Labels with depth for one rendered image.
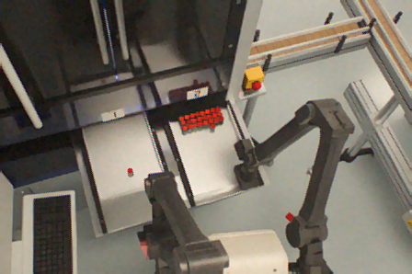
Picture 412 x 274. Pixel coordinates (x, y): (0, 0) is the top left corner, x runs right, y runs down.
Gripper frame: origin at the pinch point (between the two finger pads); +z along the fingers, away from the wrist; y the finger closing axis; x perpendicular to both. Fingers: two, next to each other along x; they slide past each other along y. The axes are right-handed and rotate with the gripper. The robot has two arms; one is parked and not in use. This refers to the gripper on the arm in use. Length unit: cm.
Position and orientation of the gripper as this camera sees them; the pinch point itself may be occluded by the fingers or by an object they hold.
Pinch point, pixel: (243, 184)
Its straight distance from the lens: 185.8
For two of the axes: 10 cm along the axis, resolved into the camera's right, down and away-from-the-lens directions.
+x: -9.4, 2.6, -2.0
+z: -0.7, 4.4, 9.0
